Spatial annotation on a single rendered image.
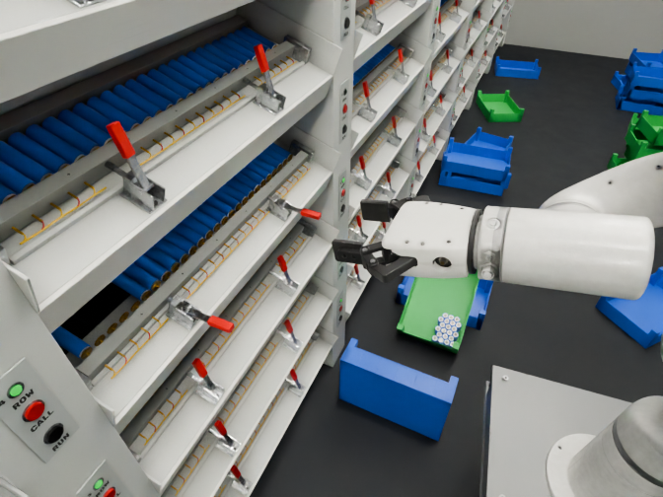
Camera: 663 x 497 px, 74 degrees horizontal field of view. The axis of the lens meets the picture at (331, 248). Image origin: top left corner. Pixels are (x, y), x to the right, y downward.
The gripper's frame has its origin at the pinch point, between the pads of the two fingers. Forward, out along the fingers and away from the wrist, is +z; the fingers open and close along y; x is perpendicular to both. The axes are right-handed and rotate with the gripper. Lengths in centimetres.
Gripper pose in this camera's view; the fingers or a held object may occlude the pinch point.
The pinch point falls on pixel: (355, 229)
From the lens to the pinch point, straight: 57.6
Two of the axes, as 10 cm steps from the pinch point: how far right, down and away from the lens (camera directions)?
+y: 4.2, -6.0, 6.8
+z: -8.9, -1.1, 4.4
